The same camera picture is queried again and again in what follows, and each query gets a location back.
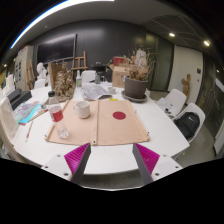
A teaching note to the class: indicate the small white cup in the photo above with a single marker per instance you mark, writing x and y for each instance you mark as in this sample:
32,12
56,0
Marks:
111,90

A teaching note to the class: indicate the black backpack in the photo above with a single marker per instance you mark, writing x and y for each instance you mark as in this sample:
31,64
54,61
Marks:
187,125

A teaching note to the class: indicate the small yellow strip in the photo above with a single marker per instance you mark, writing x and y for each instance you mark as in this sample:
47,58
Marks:
113,99

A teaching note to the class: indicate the white plaster statue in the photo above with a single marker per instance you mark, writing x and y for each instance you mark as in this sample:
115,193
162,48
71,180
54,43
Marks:
10,83

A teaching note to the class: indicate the red box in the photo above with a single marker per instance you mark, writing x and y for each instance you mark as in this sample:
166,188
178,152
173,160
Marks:
118,60

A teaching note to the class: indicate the wooden paintbrush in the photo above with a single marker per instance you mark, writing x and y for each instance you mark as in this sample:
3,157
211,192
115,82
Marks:
38,115
29,131

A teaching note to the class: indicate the white cabinet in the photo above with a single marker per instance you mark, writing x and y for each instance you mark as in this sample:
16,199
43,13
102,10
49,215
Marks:
21,70

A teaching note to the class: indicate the grey spray bottle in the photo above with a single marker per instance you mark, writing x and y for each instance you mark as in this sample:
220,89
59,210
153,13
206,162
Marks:
97,78

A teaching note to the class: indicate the dried plant in grey pot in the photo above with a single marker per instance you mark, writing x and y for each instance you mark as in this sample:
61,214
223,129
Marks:
136,87

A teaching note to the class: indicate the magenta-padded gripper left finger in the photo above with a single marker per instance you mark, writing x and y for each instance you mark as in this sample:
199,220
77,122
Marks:
78,158

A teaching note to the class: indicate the colourful painted book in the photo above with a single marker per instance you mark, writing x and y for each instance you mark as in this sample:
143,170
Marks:
26,111

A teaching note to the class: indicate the ceiling spotlights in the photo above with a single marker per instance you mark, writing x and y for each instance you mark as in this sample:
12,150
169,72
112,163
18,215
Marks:
172,34

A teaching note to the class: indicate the black flat box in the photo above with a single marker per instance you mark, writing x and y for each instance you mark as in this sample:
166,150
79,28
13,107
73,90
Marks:
18,98

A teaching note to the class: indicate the green-labelled spray bottle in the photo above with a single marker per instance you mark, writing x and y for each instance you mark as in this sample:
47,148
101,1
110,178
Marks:
78,80

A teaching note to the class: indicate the clear red-labelled drink bottle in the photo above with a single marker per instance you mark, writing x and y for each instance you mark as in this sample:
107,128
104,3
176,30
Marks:
56,115

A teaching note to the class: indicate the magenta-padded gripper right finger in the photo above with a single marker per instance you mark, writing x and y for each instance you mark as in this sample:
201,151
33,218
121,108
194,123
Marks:
146,160

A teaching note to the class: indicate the wooden easel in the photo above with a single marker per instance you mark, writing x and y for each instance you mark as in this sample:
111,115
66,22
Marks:
30,75
79,63

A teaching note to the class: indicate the white plaster bust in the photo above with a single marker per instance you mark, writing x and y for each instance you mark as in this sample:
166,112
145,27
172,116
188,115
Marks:
41,70

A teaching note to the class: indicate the white plaster figure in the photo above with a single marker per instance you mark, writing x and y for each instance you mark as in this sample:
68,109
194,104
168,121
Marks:
140,57

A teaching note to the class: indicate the black wall screen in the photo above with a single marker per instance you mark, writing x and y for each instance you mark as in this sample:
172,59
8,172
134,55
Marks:
55,49

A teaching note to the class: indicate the white plastic chair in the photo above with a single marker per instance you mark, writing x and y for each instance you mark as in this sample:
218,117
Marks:
88,76
198,111
39,84
176,97

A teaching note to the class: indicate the white ceramic mug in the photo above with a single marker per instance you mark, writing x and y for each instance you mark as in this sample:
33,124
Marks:
82,109

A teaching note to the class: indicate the printed paper sheets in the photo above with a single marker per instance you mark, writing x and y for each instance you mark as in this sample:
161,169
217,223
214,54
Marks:
93,91

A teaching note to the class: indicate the wooden wall figure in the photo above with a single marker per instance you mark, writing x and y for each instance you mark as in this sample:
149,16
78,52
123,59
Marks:
186,85

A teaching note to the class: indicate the brown cardboard box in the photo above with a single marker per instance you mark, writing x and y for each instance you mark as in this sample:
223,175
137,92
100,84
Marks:
119,76

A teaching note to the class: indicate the flat round red coaster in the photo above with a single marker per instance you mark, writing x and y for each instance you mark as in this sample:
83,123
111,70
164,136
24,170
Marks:
119,115

